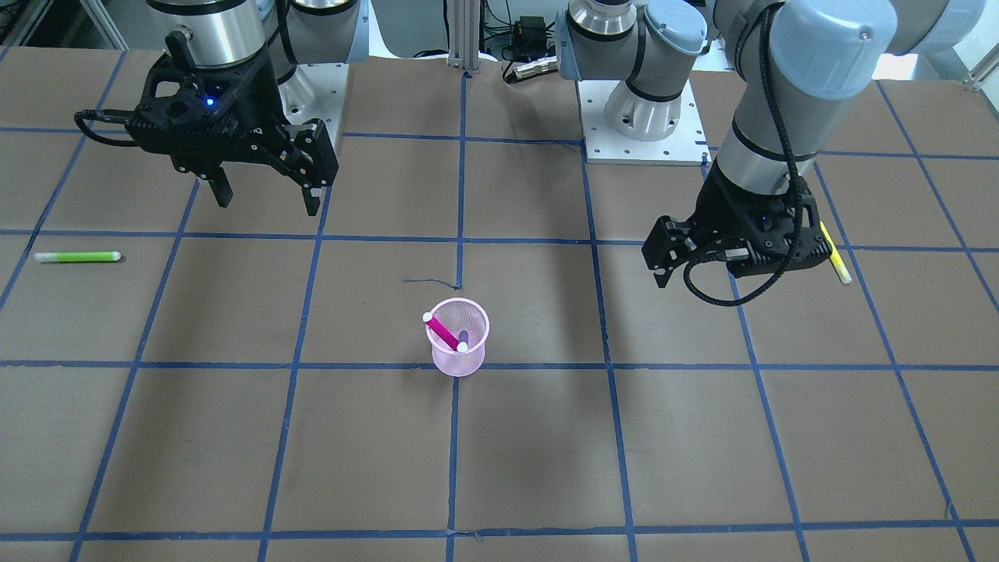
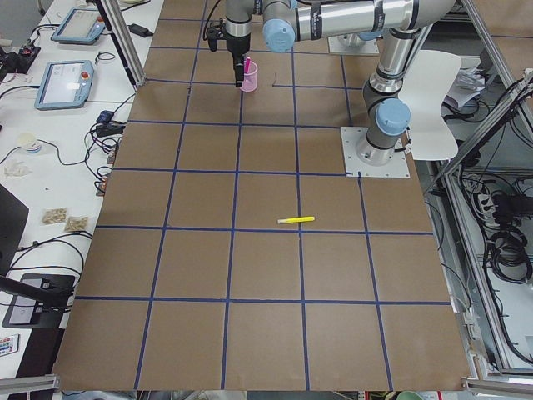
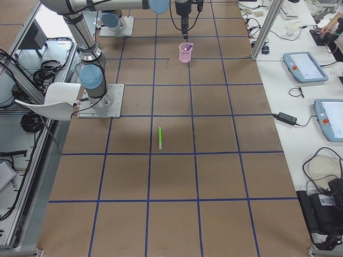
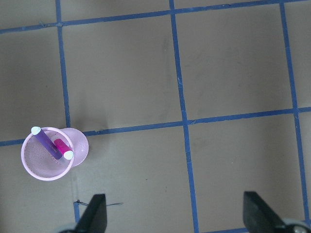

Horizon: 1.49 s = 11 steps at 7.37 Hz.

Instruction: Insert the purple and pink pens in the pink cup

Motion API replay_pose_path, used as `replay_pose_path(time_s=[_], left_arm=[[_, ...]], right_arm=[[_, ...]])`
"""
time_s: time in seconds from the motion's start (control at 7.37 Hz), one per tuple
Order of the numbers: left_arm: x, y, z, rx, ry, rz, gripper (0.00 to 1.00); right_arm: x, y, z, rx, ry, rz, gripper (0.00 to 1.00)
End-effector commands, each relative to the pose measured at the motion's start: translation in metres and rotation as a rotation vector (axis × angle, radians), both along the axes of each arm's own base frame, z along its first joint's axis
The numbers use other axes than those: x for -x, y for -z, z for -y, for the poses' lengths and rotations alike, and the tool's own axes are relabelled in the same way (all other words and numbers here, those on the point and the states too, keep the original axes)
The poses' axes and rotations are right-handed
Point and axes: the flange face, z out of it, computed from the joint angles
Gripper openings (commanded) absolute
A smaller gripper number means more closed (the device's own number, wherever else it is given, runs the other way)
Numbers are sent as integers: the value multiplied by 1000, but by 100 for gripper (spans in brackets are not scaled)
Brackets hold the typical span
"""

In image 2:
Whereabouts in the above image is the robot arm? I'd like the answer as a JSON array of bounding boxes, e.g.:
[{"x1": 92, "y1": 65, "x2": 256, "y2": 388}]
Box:
[
  {"x1": 343, "y1": 31, "x2": 383, "y2": 47},
  {"x1": 206, "y1": 1, "x2": 454, "y2": 161}
]

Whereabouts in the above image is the teach pendant near cup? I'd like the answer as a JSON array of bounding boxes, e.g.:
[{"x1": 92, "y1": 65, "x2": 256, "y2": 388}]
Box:
[{"x1": 34, "y1": 60, "x2": 94, "y2": 111}]

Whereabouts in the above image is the black tablet device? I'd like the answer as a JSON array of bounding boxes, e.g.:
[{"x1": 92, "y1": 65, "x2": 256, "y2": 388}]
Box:
[{"x1": 1, "y1": 273, "x2": 76, "y2": 328}]

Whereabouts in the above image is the black power adapter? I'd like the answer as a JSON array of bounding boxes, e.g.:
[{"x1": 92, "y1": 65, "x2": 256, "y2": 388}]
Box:
[{"x1": 128, "y1": 23, "x2": 153, "y2": 38}]

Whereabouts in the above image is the remote control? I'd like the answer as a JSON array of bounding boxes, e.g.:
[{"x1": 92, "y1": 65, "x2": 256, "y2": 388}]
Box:
[{"x1": 0, "y1": 333, "x2": 20, "y2": 357}]

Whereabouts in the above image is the pink mesh cup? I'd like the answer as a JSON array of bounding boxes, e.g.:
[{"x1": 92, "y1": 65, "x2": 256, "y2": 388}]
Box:
[{"x1": 241, "y1": 61, "x2": 258, "y2": 93}]

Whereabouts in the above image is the pink pen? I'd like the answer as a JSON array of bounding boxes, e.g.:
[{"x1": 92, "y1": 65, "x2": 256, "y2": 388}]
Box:
[{"x1": 244, "y1": 57, "x2": 251, "y2": 75}]

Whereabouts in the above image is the teach pendant far side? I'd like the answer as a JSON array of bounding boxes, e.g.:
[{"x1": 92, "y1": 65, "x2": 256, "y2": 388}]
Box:
[{"x1": 51, "y1": 8, "x2": 106, "y2": 45}]

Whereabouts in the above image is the aluminium frame post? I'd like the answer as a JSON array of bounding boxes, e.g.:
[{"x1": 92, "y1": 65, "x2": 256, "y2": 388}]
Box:
[{"x1": 95, "y1": 0, "x2": 147, "y2": 88}]

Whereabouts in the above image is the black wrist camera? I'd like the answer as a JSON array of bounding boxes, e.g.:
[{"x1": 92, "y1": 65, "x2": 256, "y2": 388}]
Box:
[{"x1": 203, "y1": 18, "x2": 227, "y2": 53}]

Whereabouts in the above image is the yellow pen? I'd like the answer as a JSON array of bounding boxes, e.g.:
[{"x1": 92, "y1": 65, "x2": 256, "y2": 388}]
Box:
[{"x1": 276, "y1": 216, "x2": 316, "y2": 224}]

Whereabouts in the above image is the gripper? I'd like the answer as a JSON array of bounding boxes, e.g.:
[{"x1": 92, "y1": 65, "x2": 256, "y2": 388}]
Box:
[{"x1": 227, "y1": 33, "x2": 251, "y2": 88}]

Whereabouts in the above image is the white chair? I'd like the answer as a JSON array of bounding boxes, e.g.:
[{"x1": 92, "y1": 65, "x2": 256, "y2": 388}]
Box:
[{"x1": 399, "y1": 50, "x2": 461, "y2": 161}]

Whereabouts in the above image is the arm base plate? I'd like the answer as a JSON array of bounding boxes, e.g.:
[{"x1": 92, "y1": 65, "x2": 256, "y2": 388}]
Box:
[
  {"x1": 340, "y1": 127, "x2": 410, "y2": 178},
  {"x1": 328, "y1": 33, "x2": 379, "y2": 57}
]

